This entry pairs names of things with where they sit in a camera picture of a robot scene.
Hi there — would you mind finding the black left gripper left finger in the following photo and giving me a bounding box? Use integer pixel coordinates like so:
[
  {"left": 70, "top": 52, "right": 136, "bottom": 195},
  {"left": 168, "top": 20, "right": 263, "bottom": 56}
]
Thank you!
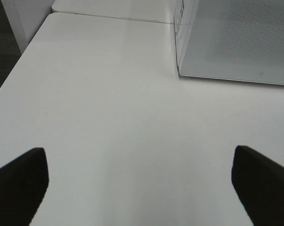
[{"left": 0, "top": 147, "right": 49, "bottom": 226}]

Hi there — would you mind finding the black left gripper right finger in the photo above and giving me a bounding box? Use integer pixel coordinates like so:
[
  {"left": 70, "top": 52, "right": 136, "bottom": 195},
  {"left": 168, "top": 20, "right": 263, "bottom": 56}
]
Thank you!
[{"left": 231, "top": 145, "right": 284, "bottom": 226}]

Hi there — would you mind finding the white microwave door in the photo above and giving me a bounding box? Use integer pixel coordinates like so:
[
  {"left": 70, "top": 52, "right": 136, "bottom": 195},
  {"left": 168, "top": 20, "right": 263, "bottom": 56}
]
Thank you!
[{"left": 179, "top": 0, "right": 284, "bottom": 85}]

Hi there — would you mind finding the white microwave oven body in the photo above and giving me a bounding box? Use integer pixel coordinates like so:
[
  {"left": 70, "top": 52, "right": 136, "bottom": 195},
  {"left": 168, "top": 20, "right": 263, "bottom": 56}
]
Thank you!
[{"left": 173, "top": 0, "right": 199, "bottom": 72}]

